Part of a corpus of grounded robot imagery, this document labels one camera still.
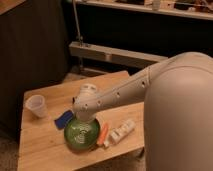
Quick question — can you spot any green ceramic bowl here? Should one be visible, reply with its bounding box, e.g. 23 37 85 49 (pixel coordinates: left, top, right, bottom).
64 118 100 151

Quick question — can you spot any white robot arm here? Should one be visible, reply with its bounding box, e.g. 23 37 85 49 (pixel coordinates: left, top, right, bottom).
73 52 213 171

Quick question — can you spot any blue sponge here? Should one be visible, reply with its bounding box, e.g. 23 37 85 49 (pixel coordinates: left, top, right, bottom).
54 110 74 130

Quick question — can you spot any white tube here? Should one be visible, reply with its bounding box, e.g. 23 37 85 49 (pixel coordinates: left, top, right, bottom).
103 119 136 148

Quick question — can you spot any white plastic cup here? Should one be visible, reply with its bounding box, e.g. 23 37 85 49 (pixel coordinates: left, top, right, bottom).
25 95 47 118

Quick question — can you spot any wooden table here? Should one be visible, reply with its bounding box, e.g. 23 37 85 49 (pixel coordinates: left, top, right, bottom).
18 71 145 171

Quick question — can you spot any grey metal beam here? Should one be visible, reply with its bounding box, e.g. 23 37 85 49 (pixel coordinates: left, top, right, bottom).
69 41 166 68

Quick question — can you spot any metal pole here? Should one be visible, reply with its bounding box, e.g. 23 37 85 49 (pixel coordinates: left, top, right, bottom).
72 0 83 46

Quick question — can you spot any white shelf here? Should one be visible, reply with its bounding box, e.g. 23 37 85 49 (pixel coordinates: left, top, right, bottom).
68 0 213 21

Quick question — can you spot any orange handled tool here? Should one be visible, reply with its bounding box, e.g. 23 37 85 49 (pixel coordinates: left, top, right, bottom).
97 123 109 146

